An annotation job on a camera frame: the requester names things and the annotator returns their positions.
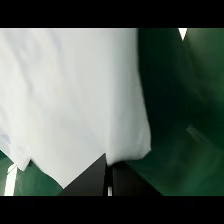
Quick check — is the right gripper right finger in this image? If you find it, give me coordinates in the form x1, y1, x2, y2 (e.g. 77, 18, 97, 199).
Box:
111, 161, 163, 197

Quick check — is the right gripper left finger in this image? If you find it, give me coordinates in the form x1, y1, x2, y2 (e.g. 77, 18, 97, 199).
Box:
58, 153, 108, 197

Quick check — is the white shirt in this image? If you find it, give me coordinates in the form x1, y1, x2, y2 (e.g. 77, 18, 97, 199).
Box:
0, 28, 153, 190

